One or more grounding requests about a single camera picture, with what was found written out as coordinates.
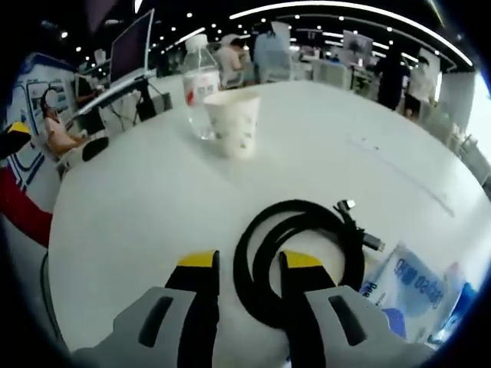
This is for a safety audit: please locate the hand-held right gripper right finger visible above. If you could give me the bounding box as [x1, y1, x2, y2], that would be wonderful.
[278, 249, 438, 368]

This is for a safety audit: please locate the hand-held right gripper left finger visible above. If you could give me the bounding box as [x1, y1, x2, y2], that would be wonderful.
[72, 250, 221, 368]

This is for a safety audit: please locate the black cable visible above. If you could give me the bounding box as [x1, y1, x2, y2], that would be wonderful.
[232, 198, 387, 330]

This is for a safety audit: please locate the blue pouch with oval pad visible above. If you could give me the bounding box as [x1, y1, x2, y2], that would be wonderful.
[360, 241, 461, 346]

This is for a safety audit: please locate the blue tissue packet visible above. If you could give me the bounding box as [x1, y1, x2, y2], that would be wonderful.
[443, 261, 480, 311]

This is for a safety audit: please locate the white paper cup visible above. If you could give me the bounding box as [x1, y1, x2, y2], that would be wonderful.
[202, 90, 261, 160]

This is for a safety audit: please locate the clear bottle with red label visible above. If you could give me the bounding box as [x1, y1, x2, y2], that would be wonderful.
[182, 33, 222, 141]

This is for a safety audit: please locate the group of round ceiling lights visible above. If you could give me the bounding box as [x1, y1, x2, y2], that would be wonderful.
[59, 11, 465, 54]

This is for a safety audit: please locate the white printed display board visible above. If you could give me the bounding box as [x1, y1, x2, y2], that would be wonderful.
[0, 51, 76, 250]

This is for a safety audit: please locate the black office chair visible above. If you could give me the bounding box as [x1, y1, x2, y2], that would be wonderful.
[57, 136, 111, 173]

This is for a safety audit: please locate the white side desk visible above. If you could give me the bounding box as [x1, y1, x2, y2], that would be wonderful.
[74, 71, 172, 127]

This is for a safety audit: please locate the white table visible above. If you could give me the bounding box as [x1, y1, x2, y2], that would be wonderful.
[48, 79, 490, 368]

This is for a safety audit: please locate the dark computer monitor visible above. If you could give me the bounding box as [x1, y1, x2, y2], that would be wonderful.
[110, 8, 155, 84]

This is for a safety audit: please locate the curved ceiling light strip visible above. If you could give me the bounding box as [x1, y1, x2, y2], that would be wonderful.
[229, 1, 473, 64]

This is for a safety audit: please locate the wall screen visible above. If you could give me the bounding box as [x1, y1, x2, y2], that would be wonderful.
[343, 30, 374, 54]

